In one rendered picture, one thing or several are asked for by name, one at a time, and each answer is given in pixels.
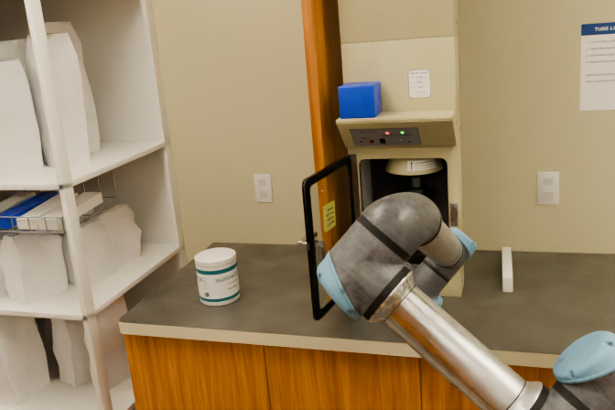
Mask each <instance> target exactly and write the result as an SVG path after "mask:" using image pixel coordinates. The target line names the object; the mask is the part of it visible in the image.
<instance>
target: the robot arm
mask: <svg viewBox="0 0 615 410"><path fill-rule="evenodd" d="M476 249H477V245H476V243H474V242H473V241H472V240H471V239H470V238H469V237H468V236H467V235H466V234H465V233H464V232H462V231H461V230H459V229H458V228H455V227H453V228H451V229H449V227H448V226H447V225H446V224H445V223H444V222H443V221H442V216H441V213H440V210H439V209H438V207H437V205H436V204H435V203H434V202H433V201H432V200H430V199H429V198H428V197H426V196H424V195H421V194H418V193H413V192H400V193H395V194H391V195H388V196H385V197H383V198H380V199H378V200H377V201H375V202H373V203H372V204H371V205H370V206H368V207H367V208H366V209H365V210H364V211H363V212H362V214H361V216H360V217H359V218H358V219H357V220H356V221H355V222H354V223H353V224H352V226H351V227H350V228H349V229H348V230H347V231H346V232H345V234H344V235H343V236H342V237H341V238H340V240H339V241H338V242H337V243H336V244H335V245H334V247H333V248H332V249H331V250H329V251H328V254H327V255H326V257H325V258H324V259H323V261H322V262H321V263H320V264H319V266H318V269H317V276H318V280H319V282H320V283H321V284H322V286H323V287H324V289H325V290H326V292H327V293H328V294H329V296H330V297H331V298H332V299H333V300H334V302H335V303H336V304H337V305H338V306H339V307H340V308H341V309H342V310H343V311H345V312H346V314H347V315H348V316H350V317H351V318H353V319H358V318H361V317H362V316H364V317H365V318H366V319H367V320H368V321H369V322H382V323H384V324H385V325H386V326H387V327H388V328H390V329H391V330H392V331H393V332H394V333H395V334H396V335H398V336H399V337H400V338H401V339H402V340H403V341H404V342H405V343H407V344H408V345H409V346H410V347H411V348H412V349H413V350H414V351H416V352H417V353H418V354H419V355H420V356H421V357H422V358H423V359H424V360H426V361H427V362H428V363H429V364H430V365H431V366H432V367H434V368H435V369H436V370H437V371H438V372H439V373H440V374H441V375H443V376H444V377H445V378H446V379H447V380H448V381H449V382H450V383H452V384H453V385H454V386H455V387H456V388H457V389H458V390H459V391H460V392H462V393H463V394H464V395H465V396H466V397H467V398H468V399H470V401H471V402H472V403H473V404H475V405H476V406H477V407H478V408H479V409H480V410H615V334H613V333H611V332H608V331H595V332H592V333H589V334H588V335H585V336H583V337H582V338H580V339H578V340H576V341H575V342H573V343H572V344H571V345H570V346H568V347H567V348H566V349H565V350H564V351H563V352H562V353H561V355H560V356H559V357H558V358H557V362H556V363H555V365H554V367H553V374H554V376H555V378H556V379H557V381H556V382H555V383H554V384H553V385H552V386H551V388H550V389H548V388H547V387H546V386H545V385H544V384H542V383H541V382H527V381H526V380H524V379H523V378H522V377H521V376H520V375H519V374H517V373H516V372H515V371H514V370H513V369H511V368H510V367H509V366H508V365H507V364H506V363H505V362H503V361H502V360H501V359H500V358H499V357H497V356H496V355H495V354H494V353H493V352H492V351H490V350H489V349H488V348H487V347H486V346H485V345H483V344H482V343H481V342H480V341H479V340H477V339H476V338H475V337H474V336H473V335H472V334H471V333H469V332H468V331H467V330H466V329H465V328H463V327H462V326H461V325H460V324H459V323H458V322H457V321H456V320H455V319H453V318H452V317H451V316H450V315H449V314H448V313H447V312H446V311H445V310H443V309H442V308H441V305H442V303H443V299H442V297H441V296H440V294H439V293H440V292H441V291H442V289H443V288H444V287H445V286H446V285H447V284H448V282H449V281H450V280H451V278H452V277H453V276H454V275H455V274H456V273H457V271H458V270H459V269H460V268H461V267H462V266H463V265H464V264H465V263H466V262H467V261H468V260H469V259H470V258H471V256H472V254H473V253H474V252H475V250H476ZM416 250H419V251H421V252H422V253H423V254H424V255H426V258H425V259H424V260H423V262H422V263H421V264H420V265H419V266H418V267H417V268H416V270H415V271H414V272H412V271H411V270H410V269H409V268H407V267H406V266H405V264H406V263H407V261H408V260H409V259H410V258H411V257H412V255H413V254H414V253H415V251H416Z"/></svg>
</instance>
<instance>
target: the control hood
mask: <svg viewBox="0 0 615 410"><path fill-rule="evenodd" d="M336 125H337V127H338V129H339V131H340V135H341V138H342V140H343V143H344V145H345V146H346V147H347V148H350V147H398V146H355V144H354V142H353V139H352V136H351V132H350V130H349V129H382V128H414V127H417V128H418V132H419V136H420V140H421V145H415V146H455V145H456V144H457V143H458V138H457V110H455V109H451V110H426V111H401V112H381V113H379V114H378V115H377V116H376V117H375V118H355V119H340V118H339V119H337V120H336Z"/></svg>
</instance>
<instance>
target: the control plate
mask: <svg viewBox="0 0 615 410"><path fill-rule="evenodd" d="M349 130H350V132H351V136H352V139H353V142H354V144H355V146H415V145H421V140H420V136H419V132H418V128H417V127H414V128H382V129H349ZM386 132H389V134H386ZM401 132H405V133H404V134H401ZM383 138H384V139H385V142H386V144H381V142H380V139H383ZM392 139H393V142H392V141H391V140H392ZM400 139H402V140H403V141H402V142H400V141H399V140H400ZM408 139H411V141H410V142H408ZM361 140H362V141H363V142H362V143H361V142H360V141H361ZM370 140H373V141H374V143H372V144H371V143H370V142H369V141H370Z"/></svg>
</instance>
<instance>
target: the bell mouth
mask: <svg viewBox="0 0 615 410"><path fill-rule="evenodd" d="M443 167H444V166H443V164H442V162H441V160H440V158H389V161H388V163H387V166H386V168H385V170H386V171H387V172H389V173H391V174H395V175H404V176H414V175H425V174H430V173H435V172H438V171H439V170H441V169H442V168H443Z"/></svg>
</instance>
